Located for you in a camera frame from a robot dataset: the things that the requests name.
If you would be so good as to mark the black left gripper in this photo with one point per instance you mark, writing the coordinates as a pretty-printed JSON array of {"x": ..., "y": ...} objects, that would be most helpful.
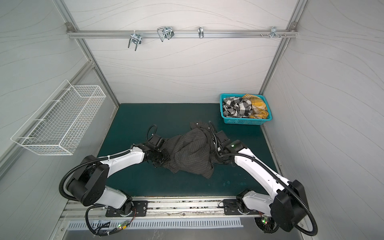
[{"x": 166, "y": 158}]

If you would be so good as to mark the metal bracket right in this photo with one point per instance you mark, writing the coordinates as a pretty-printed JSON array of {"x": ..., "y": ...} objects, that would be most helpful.
[{"x": 273, "y": 34}]

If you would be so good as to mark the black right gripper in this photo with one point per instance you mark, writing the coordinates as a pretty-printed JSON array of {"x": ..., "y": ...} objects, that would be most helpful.
[{"x": 216, "y": 150}]

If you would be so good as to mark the metal clamp hook left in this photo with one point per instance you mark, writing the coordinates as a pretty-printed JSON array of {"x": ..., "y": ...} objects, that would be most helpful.
[{"x": 135, "y": 40}]

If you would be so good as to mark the white wire wall basket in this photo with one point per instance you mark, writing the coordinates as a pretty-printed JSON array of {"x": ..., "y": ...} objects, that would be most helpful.
[{"x": 57, "y": 127}]

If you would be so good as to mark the small metal ring clamp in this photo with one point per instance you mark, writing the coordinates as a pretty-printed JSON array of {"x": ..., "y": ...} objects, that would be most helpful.
[{"x": 201, "y": 32}]

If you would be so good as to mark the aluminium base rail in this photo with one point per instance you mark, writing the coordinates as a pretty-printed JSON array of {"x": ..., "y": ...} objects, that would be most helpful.
[{"x": 166, "y": 207}]

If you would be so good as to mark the yellow plaid shirt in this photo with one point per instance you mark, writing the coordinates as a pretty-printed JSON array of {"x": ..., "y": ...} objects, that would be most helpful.
[{"x": 258, "y": 107}]

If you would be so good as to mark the black white checkered shirt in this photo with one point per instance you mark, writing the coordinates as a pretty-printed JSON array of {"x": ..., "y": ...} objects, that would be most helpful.
[{"x": 236, "y": 107}]

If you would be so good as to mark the aluminium horizontal rail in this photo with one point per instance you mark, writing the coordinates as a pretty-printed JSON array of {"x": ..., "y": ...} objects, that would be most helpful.
[{"x": 179, "y": 34}]

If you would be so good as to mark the metal clamp hook middle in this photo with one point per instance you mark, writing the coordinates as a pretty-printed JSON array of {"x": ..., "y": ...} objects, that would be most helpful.
[{"x": 165, "y": 32}]

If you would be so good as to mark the dark grey pinstriped shirt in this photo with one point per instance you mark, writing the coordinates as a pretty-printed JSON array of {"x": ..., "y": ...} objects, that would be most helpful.
[{"x": 193, "y": 152}]

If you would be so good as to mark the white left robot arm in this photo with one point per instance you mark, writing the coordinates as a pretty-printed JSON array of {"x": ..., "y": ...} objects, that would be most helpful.
[{"x": 87, "y": 182}]

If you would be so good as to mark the metal clamp hook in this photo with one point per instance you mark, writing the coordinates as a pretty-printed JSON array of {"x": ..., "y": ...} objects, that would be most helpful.
[
  {"x": 135, "y": 40},
  {"x": 165, "y": 32}
]

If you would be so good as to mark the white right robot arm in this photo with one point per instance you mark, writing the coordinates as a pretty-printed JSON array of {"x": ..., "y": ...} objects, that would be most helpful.
[{"x": 285, "y": 204}]

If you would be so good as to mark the teal plastic laundry basket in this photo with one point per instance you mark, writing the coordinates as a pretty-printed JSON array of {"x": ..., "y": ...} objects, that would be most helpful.
[{"x": 244, "y": 121}]

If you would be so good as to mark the white vent grille strip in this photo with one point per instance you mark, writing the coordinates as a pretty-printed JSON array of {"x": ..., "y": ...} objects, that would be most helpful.
[{"x": 146, "y": 224}]

